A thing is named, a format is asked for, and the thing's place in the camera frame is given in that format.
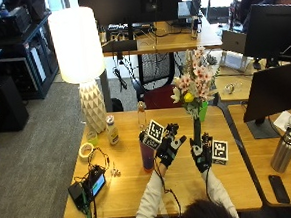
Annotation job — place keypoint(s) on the person's left hand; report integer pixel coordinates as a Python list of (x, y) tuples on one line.
[(168, 152)]

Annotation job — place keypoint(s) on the person's right hand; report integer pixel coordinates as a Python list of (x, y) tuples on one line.
[(202, 158)]

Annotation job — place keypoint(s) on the pink and white flower bouquet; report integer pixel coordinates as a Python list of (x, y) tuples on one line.
[(197, 78)]

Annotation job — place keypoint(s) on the white marker cube right glove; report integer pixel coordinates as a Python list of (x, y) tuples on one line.
[(220, 151)]

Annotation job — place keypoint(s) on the white marker cube glove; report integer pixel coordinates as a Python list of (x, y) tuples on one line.
[(220, 151), (153, 132)]

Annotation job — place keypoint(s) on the white marker cube left glove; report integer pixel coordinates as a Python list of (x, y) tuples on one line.
[(153, 132)]

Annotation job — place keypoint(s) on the purple tumbler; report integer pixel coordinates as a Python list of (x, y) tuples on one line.
[(147, 155)]

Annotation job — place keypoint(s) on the red chair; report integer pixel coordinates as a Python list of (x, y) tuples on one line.
[(161, 98)]

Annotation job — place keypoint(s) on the white bottle with yellow label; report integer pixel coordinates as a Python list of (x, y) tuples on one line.
[(112, 133)]

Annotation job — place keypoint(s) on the stainless steel water bottle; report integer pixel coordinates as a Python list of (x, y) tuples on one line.
[(283, 151)]

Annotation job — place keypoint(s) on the small pale green cup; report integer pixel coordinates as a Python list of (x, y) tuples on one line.
[(92, 138)]

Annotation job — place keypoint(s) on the white paper sheet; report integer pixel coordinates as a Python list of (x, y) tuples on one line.
[(286, 120)]

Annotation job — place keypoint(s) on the large black monitor on stand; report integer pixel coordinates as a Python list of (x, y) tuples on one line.
[(274, 93)]

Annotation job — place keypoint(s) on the black smartphone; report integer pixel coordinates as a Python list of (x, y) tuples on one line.
[(279, 189)]

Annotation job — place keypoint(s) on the white laptop stand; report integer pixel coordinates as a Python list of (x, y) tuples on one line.
[(234, 61)]

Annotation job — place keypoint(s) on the white tape roll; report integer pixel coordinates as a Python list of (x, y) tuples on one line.
[(85, 152)]

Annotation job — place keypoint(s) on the black device with screen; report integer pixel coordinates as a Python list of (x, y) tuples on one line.
[(91, 188)]

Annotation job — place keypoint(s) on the silver laptop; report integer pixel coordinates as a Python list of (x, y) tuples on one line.
[(234, 42)]

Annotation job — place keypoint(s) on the white table lamp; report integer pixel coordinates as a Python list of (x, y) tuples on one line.
[(79, 50)]

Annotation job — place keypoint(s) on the black monitor rear facing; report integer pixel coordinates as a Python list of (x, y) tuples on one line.
[(273, 30)]

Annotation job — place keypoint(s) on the wide black monitor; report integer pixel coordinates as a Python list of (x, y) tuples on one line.
[(128, 5)]

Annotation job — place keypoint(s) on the black shelf unit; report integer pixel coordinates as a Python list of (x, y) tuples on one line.
[(21, 54)]

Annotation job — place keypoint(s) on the black floor box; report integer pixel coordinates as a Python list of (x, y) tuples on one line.
[(3, 104)]

